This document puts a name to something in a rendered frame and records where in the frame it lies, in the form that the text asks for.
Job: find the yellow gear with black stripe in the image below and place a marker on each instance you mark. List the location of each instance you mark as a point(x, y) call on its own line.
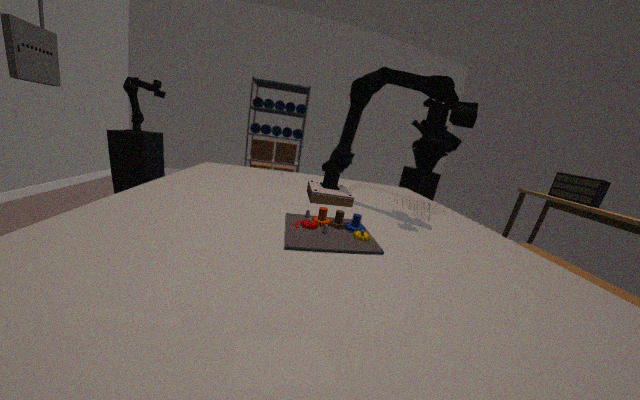
point(361, 237)

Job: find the orange gear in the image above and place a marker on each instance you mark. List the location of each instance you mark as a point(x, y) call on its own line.
point(321, 218)

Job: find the red gear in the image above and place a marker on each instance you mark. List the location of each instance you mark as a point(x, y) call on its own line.
point(305, 224)

